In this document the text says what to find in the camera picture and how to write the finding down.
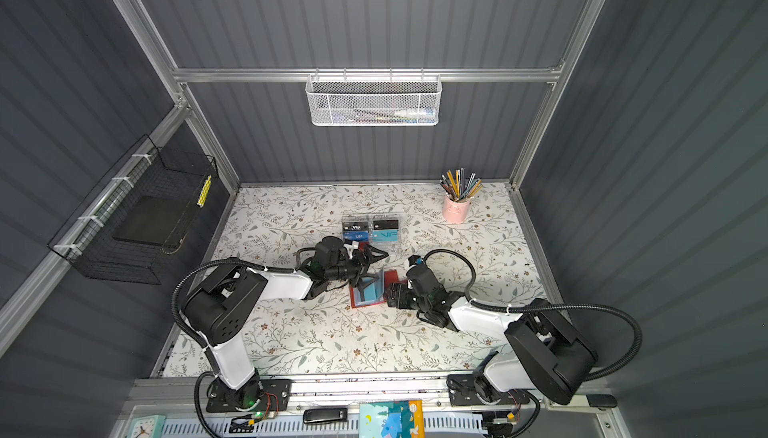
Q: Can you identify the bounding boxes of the black wire wall basket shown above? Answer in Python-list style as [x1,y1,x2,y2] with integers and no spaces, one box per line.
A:
[48,138,218,285]

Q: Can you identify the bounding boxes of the yellow tag on basket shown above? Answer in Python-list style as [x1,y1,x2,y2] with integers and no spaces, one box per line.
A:
[196,175,212,208]

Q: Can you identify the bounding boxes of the red card holder wallet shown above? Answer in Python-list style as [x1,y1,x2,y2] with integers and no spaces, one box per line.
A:
[350,269,400,308]

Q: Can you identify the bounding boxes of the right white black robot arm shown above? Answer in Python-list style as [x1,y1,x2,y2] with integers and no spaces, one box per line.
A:
[384,263,598,405]

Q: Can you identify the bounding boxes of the small teal clock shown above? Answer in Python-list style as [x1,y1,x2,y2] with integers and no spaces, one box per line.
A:
[126,415,166,438]

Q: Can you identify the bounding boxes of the black pad in basket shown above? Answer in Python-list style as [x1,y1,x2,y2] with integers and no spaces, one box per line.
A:
[113,196,187,250]

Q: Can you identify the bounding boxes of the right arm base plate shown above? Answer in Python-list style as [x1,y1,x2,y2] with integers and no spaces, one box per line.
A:
[446,373,530,408]

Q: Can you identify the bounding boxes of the pink pen cup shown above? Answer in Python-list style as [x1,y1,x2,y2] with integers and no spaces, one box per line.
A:
[442,196,471,224]

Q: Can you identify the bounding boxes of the clear plastic organizer box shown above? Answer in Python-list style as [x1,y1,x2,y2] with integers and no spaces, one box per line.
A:
[341,214,401,243]

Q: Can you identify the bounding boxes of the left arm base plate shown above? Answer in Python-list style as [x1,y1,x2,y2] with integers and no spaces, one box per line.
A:
[205,378,293,414]

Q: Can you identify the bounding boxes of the left black corrugated cable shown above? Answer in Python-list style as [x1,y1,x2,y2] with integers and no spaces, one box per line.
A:
[170,245,319,438]

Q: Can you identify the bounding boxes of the black corrugated cable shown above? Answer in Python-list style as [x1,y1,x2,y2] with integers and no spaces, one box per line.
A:
[422,248,644,438]
[170,245,319,438]

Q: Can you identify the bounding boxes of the white wire mesh basket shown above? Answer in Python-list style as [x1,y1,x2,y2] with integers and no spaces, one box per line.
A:
[305,76,443,127]

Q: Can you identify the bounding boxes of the colourful picture book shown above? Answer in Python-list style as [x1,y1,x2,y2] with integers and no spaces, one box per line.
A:
[358,400,425,438]

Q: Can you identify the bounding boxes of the black stapler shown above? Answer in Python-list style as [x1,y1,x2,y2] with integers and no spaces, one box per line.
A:
[302,407,348,426]

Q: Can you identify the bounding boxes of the markers in white basket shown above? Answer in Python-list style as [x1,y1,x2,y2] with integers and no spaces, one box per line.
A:
[354,108,438,124]

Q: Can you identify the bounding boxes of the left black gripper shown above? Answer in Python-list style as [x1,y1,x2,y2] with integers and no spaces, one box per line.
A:
[326,244,388,290]

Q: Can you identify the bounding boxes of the pens in pink cup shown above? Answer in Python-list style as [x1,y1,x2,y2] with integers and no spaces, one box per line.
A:
[439,168,483,203]

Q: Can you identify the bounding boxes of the right black corrugated cable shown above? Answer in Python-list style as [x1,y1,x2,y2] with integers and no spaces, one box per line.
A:
[422,248,644,438]

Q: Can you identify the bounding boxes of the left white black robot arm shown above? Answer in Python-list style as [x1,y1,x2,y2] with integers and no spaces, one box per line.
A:
[171,236,389,392]

